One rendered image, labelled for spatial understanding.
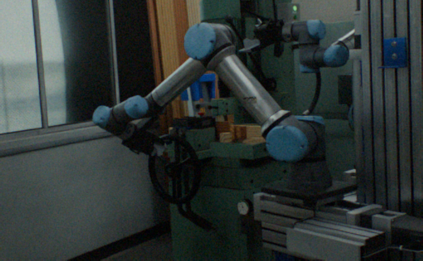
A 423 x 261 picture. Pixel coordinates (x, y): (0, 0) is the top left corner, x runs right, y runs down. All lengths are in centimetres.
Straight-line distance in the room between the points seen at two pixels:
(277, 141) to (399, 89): 40
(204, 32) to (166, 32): 233
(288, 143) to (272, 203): 32
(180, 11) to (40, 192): 166
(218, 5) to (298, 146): 99
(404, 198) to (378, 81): 37
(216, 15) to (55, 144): 147
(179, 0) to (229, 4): 184
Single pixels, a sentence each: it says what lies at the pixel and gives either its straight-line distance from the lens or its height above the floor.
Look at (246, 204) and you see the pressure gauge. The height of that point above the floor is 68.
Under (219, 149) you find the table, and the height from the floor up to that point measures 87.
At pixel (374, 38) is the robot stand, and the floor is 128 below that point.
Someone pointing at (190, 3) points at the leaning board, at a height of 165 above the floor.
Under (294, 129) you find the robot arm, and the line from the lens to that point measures 183.
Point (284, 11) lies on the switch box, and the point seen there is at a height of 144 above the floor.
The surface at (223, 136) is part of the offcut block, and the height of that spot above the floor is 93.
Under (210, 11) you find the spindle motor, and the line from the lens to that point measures 265.
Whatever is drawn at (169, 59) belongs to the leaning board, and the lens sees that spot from 423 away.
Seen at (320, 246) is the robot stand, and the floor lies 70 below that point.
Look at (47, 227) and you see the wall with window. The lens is 373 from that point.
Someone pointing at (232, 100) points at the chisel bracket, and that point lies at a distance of 271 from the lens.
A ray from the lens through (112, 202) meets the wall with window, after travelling 408.
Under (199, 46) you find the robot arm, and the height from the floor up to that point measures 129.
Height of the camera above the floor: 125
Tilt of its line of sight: 6 degrees down
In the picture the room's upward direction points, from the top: 3 degrees counter-clockwise
